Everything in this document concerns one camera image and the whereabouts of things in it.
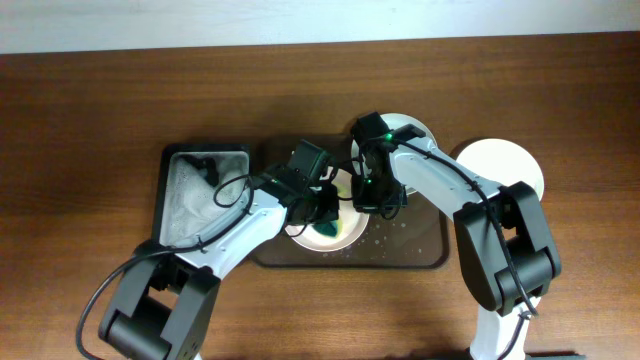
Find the white plate with red stain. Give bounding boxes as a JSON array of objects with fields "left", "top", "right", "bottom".
[{"left": 284, "top": 167, "right": 371, "bottom": 253}]

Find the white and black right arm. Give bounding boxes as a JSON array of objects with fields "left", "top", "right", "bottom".
[{"left": 352, "top": 132, "right": 562, "bottom": 359}]

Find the white plate on tray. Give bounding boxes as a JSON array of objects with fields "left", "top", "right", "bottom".
[{"left": 350, "top": 112, "right": 439, "bottom": 197}]

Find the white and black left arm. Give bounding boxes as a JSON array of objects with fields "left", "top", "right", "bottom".
[{"left": 98, "top": 173, "right": 339, "bottom": 360}]

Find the green and yellow sponge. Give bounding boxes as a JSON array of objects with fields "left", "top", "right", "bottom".
[{"left": 313, "top": 185, "right": 345, "bottom": 238}]

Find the black soapy water tray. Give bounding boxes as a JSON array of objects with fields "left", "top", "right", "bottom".
[{"left": 151, "top": 144, "right": 250, "bottom": 246}]

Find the clean white plate stack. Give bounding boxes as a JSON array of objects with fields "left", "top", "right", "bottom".
[{"left": 456, "top": 138, "right": 545, "bottom": 200}]

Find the dark brown serving tray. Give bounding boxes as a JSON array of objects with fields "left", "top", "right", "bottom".
[{"left": 249, "top": 135, "right": 450, "bottom": 269}]

